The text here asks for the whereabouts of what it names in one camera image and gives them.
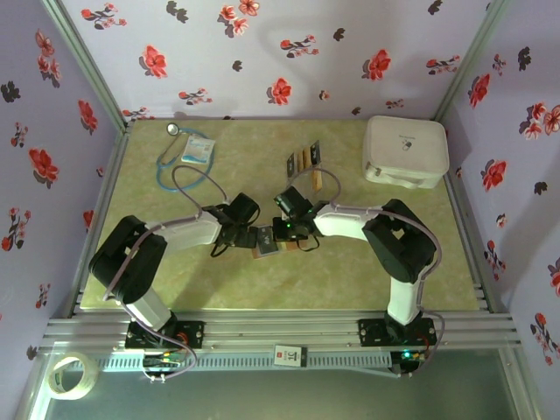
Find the aluminium corner post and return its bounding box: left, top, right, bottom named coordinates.
left=38, top=0, right=132, bottom=132
left=432, top=0, right=513, bottom=123

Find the grey slotted cable duct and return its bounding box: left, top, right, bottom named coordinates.
left=94, top=352, right=393, bottom=373

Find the white blue sealed packet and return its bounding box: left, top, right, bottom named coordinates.
left=180, top=134, right=216, bottom=165

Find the red white label tag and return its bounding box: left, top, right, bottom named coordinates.
left=273, top=344, right=307, bottom=368

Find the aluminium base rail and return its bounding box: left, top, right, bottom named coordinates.
left=41, top=310, right=524, bottom=351

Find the white zip case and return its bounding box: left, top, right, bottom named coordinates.
left=360, top=115, right=451, bottom=190

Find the blue stethoscope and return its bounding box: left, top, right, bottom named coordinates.
left=156, top=122, right=216, bottom=193

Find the grey right arm cable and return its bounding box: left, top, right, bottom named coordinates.
left=290, top=168, right=447, bottom=380

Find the aluminium side rail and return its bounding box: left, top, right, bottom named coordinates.
left=439, top=121, right=498, bottom=314
left=67, top=122, right=132, bottom=319

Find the clear tape roll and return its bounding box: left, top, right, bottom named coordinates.
left=46, top=351, right=98, bottom=402

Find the brown leather card holder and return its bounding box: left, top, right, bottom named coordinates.
left=251, top=225, right=307, bottom=262

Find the small controller circuit board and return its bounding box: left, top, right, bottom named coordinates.
left=400, top=349, right=428, bottom=367
left=142, top=353, right=185, bottom=368

